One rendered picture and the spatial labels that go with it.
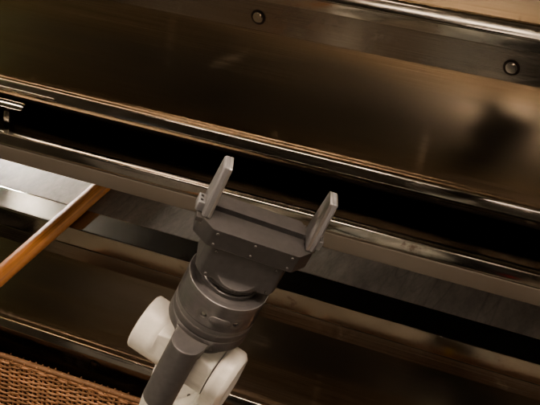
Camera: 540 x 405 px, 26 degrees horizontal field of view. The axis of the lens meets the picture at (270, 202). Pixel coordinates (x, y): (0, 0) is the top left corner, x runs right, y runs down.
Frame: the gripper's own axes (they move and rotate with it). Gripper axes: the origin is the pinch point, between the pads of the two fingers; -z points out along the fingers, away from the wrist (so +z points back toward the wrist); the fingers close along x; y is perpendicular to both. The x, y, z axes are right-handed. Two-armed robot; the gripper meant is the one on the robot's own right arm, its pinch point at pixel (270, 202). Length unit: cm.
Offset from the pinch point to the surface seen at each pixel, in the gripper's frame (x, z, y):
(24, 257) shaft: 18, 71, 55
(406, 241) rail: -28.0, 23.4, 31.4
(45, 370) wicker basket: 6, 106, 63
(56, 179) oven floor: 16, 77, 83
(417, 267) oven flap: -30.7, 25.7, 29.5
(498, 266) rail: -39, 18, 26
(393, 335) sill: -40, 51, 43
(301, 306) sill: -27, 57, 49
